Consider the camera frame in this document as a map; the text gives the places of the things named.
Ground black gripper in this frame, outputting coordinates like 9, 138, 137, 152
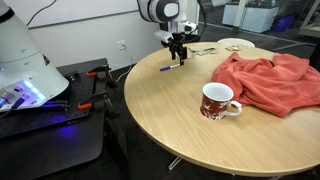
162, 31, 186, 66

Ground purple and white marker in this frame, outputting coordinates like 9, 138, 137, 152
159, 64, 181, 71

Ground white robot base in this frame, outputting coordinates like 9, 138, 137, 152
0, 0, 69, 112

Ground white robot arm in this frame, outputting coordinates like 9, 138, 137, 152
136, 0, 197, 66

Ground red patterned mug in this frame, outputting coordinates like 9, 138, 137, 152
200, 82, 242, 120

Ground grey paper card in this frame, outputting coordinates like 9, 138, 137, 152
186, 48, 194, 59

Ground small paper scraps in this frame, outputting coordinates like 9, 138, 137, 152
195, 47, 219, 56

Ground round wooden table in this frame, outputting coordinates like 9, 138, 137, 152
123, 41, 320, 177

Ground small brown packet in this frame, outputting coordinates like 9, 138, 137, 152
225, 46, 241, 52

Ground black clamp orange tip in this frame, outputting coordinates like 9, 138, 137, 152
86, 65, 117, 88

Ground white cabinet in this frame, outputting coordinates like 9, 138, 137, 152
222, 2, 278, 33

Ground blue bin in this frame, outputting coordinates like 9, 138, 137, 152
273, 16, 294, 32

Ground orange-red cloth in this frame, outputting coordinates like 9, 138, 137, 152
212, 53, 320, 118

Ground black perforated mounting board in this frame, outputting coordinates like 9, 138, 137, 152
0, 59, 109, 139

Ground white wall cable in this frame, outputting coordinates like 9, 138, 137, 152
114, 41, 134, 84

